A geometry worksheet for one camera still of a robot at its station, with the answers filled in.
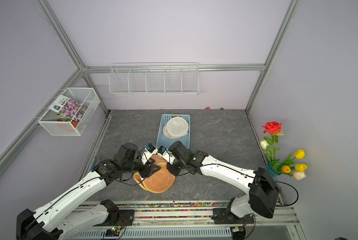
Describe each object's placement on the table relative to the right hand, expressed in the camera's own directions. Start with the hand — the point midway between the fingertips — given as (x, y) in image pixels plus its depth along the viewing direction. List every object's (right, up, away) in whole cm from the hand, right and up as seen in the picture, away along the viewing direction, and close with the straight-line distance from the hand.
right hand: (168, 163), depth 78 cm
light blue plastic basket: (-7, +9, +24) cm, 26 cm away
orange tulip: (+49, +3, -20) cm, 53 cm away
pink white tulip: (+54, 0, -19) cm, 57 cm away
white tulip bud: (+45, +11, -10) cm, 48 cm away
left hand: (-6, -1, -3) cm, 7 cm away
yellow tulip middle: (+55, +3, -19) cm, 58 cm away
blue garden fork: (-49, -4, +16) cm, 52 cm away
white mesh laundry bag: (+3, +19, +30) cm, 36 cm away
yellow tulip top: (+58, +8, -14) cm, 61 cm away
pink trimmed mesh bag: (-4, +13, +26) cm, 29 cm away
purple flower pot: (-50, +27, -4) cm, 57 cm away
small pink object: (+28, +34, +46) cm, 64 cm away
